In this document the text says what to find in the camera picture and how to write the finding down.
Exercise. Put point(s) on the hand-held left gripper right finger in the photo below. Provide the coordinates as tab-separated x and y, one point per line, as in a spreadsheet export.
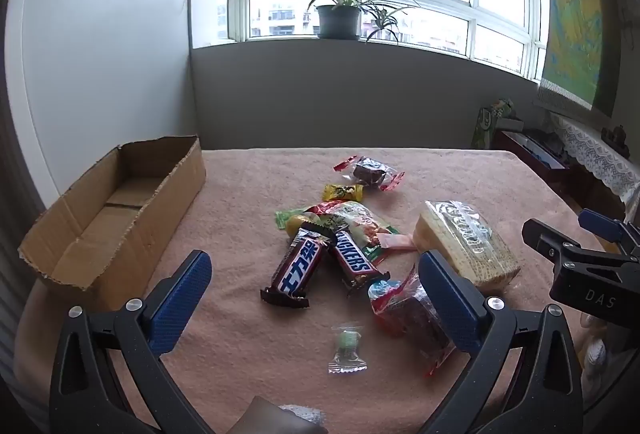
447	301

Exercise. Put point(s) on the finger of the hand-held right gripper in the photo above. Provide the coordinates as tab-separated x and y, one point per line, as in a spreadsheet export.
542	239
602	223

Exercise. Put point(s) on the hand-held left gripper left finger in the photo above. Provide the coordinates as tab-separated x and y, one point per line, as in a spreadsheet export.
182	299

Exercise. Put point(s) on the brown cake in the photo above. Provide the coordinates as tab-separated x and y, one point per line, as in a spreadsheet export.
370	173
400	309

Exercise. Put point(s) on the wafer pack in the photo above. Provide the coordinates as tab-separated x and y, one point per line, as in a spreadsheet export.
465	244

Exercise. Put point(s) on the pink candy packet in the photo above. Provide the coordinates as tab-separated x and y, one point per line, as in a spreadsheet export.
397	241

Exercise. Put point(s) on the brown cardboard box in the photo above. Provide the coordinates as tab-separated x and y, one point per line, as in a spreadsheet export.
150	224

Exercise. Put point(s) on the brown chocolate bar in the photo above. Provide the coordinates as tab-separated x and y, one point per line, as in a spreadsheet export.
352	259
297	266

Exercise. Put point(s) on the small green candy clear wrapper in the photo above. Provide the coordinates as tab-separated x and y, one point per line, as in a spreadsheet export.
347	344

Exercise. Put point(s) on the red and green snack packet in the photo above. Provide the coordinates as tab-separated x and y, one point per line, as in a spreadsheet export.
360	221

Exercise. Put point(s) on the green candy packet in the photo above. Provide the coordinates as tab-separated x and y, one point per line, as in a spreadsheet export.
285	218

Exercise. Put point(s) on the yellow candy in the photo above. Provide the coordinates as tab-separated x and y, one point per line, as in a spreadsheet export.
342	192

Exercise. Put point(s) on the person's left hand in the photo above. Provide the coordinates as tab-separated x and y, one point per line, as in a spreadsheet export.
262	416

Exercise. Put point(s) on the white fleece garment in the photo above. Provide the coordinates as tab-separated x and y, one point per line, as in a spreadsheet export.
594	344

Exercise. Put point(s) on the white lace cloth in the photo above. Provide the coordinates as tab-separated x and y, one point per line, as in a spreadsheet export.
600	154

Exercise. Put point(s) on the dark figurine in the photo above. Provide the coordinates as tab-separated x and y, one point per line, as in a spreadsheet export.
616	141

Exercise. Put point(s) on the dark wooden cabinet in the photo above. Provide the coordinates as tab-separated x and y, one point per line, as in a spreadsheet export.
530	154

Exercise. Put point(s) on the green carton box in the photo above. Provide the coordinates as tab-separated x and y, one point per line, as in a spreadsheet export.
482	126

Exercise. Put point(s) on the grey speckled object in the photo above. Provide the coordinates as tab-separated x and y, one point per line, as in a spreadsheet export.
302	414

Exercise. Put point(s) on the white cabinet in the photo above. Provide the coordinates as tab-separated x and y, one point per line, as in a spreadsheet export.
110	64

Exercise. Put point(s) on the potted spider plant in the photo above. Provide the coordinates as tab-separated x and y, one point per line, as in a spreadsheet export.
339	21

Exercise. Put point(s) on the wall map poster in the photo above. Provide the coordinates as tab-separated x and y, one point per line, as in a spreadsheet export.
575	14

